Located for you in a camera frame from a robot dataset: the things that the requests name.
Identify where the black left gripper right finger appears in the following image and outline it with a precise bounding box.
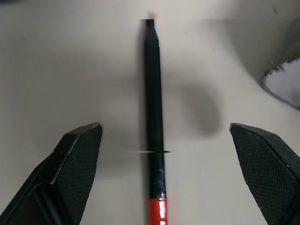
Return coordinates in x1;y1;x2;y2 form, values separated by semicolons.
229;122;300;225

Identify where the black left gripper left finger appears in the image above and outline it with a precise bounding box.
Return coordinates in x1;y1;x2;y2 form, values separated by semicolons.
0;122;104;225

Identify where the black marker with red cap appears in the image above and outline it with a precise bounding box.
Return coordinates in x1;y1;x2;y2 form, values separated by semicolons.
139;13;169;225

